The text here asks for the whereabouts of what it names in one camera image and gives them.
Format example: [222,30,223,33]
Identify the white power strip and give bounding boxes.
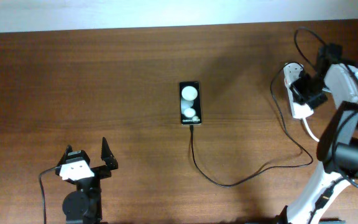
[283,62,314,119]

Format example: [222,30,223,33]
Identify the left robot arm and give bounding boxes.
[55,138,118,224]

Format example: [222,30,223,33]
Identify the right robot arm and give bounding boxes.
[274,44,358,223]

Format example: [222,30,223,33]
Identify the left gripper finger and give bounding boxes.
[101,137,119,170]
[58,145,73,165]

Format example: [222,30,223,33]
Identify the white usb charger plug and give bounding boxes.
[283,62,303,88]

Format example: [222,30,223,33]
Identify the black charging cable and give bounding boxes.
[188,62,314,189]

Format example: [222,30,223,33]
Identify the black smartphone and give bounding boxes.
[179,82,203,125]

